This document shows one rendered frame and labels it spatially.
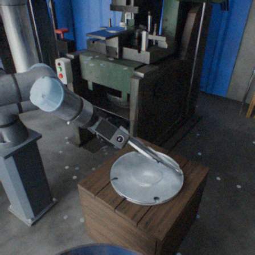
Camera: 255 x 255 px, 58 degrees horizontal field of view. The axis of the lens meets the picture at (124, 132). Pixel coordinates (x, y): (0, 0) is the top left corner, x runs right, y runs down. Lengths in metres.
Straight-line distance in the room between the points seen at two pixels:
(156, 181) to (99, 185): 0.22
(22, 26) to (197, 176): 0.84
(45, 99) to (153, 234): 0.52
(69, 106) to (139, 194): 0.44
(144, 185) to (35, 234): 0.62
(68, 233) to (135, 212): 0.48
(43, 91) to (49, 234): 0.84
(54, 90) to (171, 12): 1.05
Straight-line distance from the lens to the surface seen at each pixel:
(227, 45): 2.39
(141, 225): 0.80
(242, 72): 2.44
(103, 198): 0.87
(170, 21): 1.49
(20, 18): 0.90
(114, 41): 1.28
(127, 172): 0.94
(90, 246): 0.63
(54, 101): 0.56
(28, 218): 1.30
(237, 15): 2.34
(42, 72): 0.66
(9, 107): 0.96
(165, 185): 0.91
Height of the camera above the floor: 1.02
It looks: 34 degrees down
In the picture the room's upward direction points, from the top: straight up
